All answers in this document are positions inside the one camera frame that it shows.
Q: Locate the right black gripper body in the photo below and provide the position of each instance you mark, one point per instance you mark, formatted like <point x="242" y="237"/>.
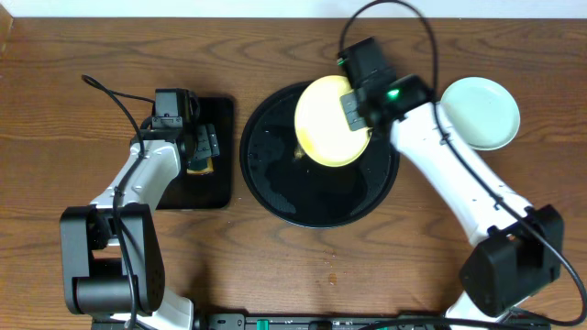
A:
<point x="354" y="105"/>

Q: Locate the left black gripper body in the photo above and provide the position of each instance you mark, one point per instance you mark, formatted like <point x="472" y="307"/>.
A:
<point x="204" y="142"/>

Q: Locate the yellow green scrub sponge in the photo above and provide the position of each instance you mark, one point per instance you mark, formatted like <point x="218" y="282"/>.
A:
<point x="201" y="167"/>

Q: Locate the yellow plate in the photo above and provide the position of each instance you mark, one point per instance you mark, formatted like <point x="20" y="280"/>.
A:
<point x="321" y="127"/>

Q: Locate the light green plate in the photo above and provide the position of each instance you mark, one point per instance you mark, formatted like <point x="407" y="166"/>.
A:
<point x="484" y="113"/>

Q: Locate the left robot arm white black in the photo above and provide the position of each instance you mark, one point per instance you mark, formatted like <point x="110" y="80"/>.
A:
<point x="111" y="259"/>

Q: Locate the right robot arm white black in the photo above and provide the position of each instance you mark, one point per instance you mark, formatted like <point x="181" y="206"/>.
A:
<point x="516" y="247"/>

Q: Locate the black rectangular tray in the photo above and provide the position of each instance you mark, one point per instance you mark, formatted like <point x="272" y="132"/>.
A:
<point x="188" y="192"/>

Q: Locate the black round tray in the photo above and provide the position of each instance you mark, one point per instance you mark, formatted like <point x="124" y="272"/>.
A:
<point x="299" y="190"/>

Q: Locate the black equipment rail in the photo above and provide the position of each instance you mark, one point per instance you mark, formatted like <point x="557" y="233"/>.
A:
<point x="236" y="321"/>

